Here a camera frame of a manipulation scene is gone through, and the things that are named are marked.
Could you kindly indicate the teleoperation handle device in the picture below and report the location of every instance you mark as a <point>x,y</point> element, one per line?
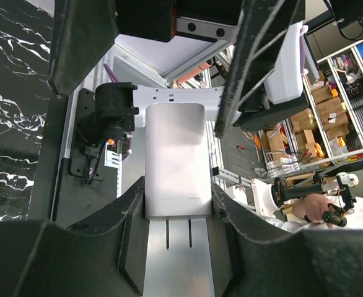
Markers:
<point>340,187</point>

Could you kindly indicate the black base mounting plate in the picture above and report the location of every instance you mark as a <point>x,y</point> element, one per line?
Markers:
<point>75,177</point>

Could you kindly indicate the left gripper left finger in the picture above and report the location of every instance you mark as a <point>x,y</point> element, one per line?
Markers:
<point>101,255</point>

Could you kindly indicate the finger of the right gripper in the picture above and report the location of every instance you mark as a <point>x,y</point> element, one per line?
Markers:
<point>83,31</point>

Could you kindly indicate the operator hand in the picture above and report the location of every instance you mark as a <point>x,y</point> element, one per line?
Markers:
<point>310,210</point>

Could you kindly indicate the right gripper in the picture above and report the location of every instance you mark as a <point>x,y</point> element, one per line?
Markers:
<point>262,32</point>

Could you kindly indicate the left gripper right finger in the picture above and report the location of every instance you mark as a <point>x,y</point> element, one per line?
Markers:
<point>250,257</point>

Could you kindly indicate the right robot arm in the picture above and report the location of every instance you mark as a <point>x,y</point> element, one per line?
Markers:
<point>200,102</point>

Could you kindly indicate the storage shelf with boxes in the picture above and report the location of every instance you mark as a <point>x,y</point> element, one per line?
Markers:
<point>328,133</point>

